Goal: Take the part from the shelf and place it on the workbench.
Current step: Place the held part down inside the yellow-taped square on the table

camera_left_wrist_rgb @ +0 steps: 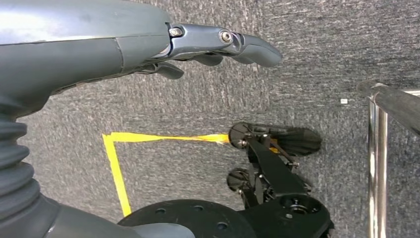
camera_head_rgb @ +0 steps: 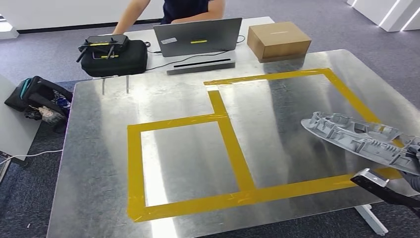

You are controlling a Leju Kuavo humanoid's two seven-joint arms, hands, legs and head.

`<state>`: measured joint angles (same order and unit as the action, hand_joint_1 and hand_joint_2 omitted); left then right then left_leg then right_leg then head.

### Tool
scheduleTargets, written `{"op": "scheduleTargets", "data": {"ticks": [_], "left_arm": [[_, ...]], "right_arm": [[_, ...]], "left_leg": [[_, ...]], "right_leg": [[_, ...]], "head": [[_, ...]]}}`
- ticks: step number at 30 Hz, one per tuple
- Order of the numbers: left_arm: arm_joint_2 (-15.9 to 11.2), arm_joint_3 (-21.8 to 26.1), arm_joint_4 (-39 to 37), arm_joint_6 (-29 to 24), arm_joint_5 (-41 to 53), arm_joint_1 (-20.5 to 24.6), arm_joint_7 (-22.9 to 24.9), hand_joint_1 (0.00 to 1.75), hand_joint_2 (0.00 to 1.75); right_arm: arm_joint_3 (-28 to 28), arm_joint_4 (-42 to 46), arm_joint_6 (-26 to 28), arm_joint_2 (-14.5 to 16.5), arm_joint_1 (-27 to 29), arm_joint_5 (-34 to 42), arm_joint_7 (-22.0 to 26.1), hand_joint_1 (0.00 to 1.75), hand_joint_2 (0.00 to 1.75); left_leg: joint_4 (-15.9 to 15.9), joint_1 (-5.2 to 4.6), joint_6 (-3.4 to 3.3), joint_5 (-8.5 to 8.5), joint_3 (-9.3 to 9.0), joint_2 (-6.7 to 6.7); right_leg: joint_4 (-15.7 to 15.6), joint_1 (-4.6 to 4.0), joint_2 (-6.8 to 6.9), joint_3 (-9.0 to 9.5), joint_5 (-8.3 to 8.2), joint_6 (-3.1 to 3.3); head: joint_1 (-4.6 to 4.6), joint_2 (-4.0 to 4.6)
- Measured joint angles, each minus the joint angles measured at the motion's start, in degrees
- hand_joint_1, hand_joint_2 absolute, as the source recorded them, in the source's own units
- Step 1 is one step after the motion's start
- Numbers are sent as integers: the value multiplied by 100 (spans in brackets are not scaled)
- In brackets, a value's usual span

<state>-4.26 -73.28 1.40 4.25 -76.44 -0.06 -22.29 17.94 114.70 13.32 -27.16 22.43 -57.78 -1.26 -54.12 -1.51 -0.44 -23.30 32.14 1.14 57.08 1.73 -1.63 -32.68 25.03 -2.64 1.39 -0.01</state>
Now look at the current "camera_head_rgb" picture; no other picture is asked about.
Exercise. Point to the grey side table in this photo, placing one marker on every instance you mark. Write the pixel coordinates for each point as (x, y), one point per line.
(14, 131)

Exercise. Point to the open black bag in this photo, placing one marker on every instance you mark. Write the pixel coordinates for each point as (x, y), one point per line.
(39, 95)

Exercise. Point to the white angular plinth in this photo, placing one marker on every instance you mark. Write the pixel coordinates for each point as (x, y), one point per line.
(387, 13)
(6, 29)

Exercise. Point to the grey plastic wheel hubcap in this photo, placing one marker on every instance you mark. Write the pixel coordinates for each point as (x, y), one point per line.
(354, 138)

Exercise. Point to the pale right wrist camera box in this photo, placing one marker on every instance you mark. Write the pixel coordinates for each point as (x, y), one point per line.
(374, 176)

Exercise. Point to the person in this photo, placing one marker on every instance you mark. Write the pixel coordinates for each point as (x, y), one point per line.
(183, 8)

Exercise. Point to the white floor power strip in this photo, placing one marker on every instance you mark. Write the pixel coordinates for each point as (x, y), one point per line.
(370, 219)

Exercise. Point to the black hard carry case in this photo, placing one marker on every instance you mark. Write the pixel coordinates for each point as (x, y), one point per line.
(118, 62)

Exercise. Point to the brown cardboard box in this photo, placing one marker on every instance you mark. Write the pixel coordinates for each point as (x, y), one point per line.
(279, 39)

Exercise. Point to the steel workbench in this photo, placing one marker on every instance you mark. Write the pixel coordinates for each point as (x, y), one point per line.
(98, 148)

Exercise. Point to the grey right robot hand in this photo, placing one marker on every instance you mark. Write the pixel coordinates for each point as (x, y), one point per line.
(414, 182)

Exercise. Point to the black remote controller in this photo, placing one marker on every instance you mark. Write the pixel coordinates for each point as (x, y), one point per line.
(105, 40)

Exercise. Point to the grey laptop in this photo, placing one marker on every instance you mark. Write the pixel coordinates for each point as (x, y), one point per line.
(197, 36)

